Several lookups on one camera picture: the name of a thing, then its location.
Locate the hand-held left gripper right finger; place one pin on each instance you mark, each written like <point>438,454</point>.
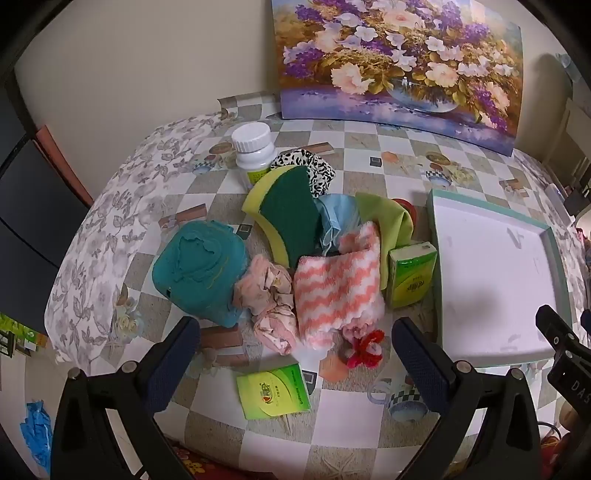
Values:
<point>418,360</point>

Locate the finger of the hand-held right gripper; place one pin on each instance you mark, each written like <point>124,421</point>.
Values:
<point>586,321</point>
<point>554,327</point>

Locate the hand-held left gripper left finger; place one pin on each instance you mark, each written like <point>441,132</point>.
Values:
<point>171,364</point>

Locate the white tray with teal rim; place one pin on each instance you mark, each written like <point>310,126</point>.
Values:
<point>489,277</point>

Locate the pink floral cloth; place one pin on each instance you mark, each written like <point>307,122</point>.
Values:
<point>277,330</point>

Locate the pink striped towel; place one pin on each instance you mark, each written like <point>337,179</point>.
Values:
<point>332,286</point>

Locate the pink fuzzy cloth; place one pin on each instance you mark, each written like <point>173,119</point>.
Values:
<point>263,281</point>

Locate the green cloth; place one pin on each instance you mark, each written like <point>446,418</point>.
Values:
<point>383,221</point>

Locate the blue face mask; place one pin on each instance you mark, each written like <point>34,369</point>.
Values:
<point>334,217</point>

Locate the red yarn flower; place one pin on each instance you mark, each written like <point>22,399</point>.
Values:
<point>367,348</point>

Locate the green tissue pack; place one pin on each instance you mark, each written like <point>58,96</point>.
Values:
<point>411,277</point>
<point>272,392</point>

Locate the teal embossed case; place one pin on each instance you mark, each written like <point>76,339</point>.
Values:
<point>198,272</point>

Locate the red round lid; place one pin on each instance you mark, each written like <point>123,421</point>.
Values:
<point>408,207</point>

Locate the colourful printed box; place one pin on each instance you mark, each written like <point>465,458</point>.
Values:
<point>18,330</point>

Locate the grey leaf print cloth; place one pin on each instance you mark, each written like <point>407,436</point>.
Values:
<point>106,221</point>

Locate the white shelf rack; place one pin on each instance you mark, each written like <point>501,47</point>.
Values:
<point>572,124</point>

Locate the yellow green sponge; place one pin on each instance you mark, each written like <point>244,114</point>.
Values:
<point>291,207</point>

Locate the dark cabinet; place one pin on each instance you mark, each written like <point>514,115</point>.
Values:
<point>27,207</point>

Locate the white plastic bottle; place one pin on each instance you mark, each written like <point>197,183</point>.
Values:
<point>251,157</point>

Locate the reddish brown board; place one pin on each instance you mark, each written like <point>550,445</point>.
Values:
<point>60,161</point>

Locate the leopard print cloth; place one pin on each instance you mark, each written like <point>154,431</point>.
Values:
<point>295,159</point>

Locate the checkered printed tablecloth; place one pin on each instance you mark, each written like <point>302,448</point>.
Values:
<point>300,134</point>

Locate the flower painting canvas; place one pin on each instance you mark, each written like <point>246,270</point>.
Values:
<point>397,60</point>

